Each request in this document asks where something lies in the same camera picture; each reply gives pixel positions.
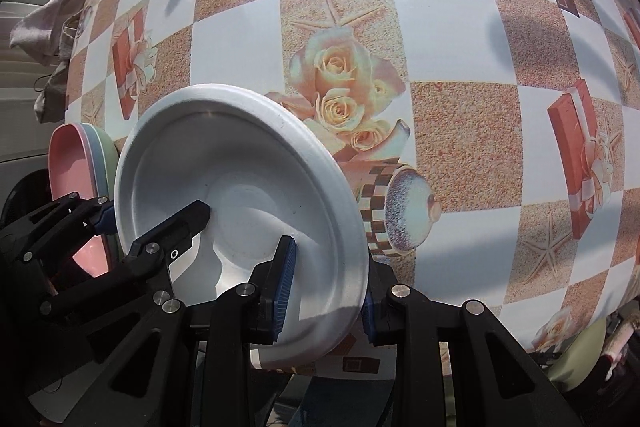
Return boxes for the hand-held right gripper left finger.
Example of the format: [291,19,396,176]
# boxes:
[87,235,299,427]

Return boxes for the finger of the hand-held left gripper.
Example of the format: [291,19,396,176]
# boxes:
[39,200,212,319]
[0,192,117,264]

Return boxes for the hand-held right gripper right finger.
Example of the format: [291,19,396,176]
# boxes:
[362,257,586,427]

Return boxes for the light green plate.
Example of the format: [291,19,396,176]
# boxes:
[92,127,121,253]

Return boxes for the pink plate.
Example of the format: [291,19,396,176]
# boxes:
[48,123,113,279]

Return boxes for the large white bowl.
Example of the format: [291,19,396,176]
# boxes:
[113,84,372,374]

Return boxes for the grey cloth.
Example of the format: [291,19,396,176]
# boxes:
[9,0,97,124]

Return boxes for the pale green stool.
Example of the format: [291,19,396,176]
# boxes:
[542,317,608,383]

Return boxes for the printed checkered tablecloth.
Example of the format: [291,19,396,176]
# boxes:
[65,0,640,380]

